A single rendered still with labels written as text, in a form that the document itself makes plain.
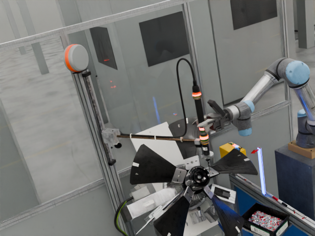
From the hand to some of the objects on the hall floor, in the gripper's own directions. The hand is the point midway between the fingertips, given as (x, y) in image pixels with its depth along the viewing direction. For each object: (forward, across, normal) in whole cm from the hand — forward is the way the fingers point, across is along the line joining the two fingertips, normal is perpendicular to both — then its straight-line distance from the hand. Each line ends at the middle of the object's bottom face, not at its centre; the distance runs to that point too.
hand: (196, 123), depth 183 cm
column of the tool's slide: (+37, +59, -150) cm, 165 cm away
